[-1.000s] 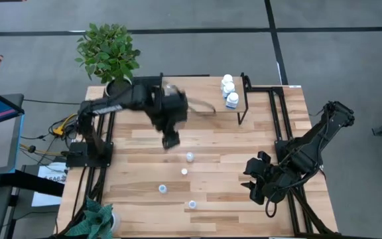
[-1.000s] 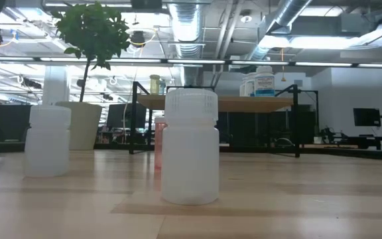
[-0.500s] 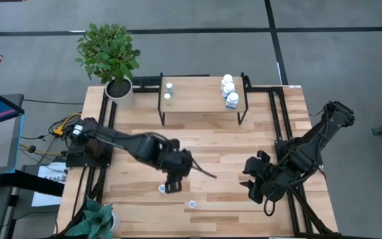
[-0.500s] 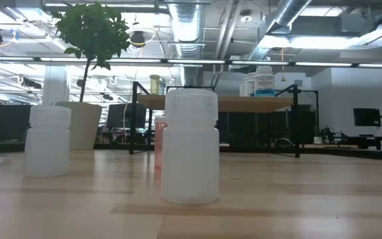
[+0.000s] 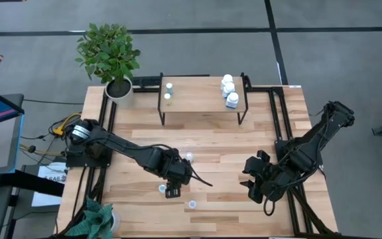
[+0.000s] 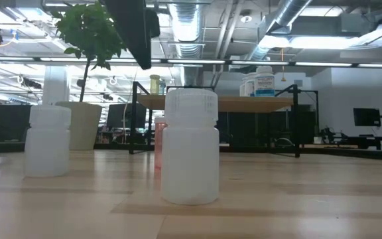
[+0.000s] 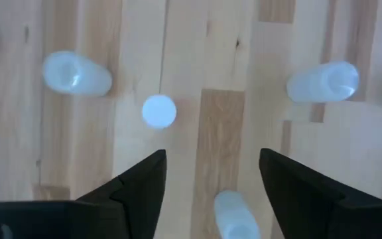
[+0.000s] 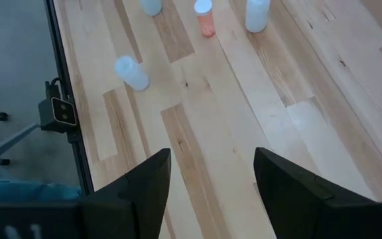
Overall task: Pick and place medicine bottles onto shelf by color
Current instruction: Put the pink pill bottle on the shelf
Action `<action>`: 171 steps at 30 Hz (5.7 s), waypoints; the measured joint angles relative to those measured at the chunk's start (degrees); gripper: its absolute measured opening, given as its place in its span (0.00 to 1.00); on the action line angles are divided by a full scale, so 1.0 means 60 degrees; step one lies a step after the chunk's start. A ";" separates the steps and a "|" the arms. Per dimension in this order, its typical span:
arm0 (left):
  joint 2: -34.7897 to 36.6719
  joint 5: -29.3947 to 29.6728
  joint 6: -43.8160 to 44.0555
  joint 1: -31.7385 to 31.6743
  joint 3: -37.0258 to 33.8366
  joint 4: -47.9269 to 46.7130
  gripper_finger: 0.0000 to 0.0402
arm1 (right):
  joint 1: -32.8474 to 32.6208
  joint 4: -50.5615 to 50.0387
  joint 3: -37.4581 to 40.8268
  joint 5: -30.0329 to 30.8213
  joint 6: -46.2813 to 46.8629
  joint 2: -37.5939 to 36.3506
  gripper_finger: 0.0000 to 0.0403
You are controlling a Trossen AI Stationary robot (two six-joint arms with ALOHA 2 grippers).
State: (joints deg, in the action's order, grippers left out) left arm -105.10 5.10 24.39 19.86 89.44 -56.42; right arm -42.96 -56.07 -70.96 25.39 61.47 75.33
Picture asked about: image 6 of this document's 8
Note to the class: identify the cream round plant pot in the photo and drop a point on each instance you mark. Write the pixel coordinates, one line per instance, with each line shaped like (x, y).
(85, 126)

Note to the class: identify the wooden shelf with black frame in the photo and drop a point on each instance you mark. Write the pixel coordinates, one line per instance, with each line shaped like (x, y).
(244, 103)

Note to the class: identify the black monitor on arm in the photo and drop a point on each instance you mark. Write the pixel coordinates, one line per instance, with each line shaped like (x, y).
(366, 117)

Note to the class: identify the smooth silver ventilation duct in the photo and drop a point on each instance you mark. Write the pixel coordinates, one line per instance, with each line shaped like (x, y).
(284, 20)

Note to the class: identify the translucent white plastic bottle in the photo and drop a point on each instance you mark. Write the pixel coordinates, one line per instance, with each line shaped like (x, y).
(191, 159)
(47, 149)

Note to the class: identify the yellow translucent pill vial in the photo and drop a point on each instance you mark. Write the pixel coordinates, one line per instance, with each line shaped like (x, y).
(154, 84)

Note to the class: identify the dark background desk monitor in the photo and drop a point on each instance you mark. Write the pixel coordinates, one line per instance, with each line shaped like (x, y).
(126, 116)

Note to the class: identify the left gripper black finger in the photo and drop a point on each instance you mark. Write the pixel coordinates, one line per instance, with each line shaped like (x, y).
(131, 30)

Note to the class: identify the ribbed silver ventilation duct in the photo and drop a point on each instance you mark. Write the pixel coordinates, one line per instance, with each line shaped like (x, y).
(185, 26)

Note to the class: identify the green leafy plant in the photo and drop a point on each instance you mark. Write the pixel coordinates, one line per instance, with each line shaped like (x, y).
(88, 30)

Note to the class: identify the white building column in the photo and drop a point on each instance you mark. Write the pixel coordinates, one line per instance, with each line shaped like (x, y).
(55, 86)

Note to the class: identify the red translucent pill vial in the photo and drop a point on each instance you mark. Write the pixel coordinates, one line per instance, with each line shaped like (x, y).
(159, 142)

